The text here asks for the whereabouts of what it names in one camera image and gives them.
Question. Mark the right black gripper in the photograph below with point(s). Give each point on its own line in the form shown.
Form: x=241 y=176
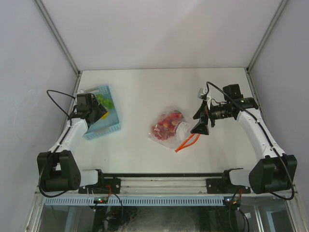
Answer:
x=205 y=109

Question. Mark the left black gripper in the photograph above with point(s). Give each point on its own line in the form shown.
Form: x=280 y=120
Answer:
x=101 y=110

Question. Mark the green fake grape bunch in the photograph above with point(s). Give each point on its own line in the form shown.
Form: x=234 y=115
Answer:
x=106 y=102

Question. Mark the clear zip top bag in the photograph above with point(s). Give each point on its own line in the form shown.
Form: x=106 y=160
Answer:
x=182 y=137

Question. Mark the red fake strawberries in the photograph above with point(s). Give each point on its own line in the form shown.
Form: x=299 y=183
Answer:
x=171 y=120

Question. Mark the yellow fake lemon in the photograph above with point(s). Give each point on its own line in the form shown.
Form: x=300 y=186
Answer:
x=105 y=115

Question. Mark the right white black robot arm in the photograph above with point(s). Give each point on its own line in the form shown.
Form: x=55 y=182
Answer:
x=275 y=170

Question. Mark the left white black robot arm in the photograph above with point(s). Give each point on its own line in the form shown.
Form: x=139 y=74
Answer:
x=58 y=170

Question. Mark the red fake grape bunch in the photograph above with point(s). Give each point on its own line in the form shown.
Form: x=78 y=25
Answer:
x=161 y=133

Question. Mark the light blue plastic basket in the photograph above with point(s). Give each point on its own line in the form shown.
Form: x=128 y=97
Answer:
x=108 y=123

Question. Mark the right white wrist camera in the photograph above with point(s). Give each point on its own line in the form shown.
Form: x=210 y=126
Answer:
x=205 y=95

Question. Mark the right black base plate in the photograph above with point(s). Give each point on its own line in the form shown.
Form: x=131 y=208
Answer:
x=217 y=184

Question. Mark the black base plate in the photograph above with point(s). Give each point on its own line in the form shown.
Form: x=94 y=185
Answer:
x=104 y=186
x=217 y=184

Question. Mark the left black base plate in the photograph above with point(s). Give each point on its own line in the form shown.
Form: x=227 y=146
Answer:
x=104 y=186

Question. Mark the aluminium front rail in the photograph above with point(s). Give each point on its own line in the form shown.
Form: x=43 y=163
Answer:
x=164 y=184

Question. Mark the light blue slotted cable duct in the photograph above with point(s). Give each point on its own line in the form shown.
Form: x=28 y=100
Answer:
x=137 y=201

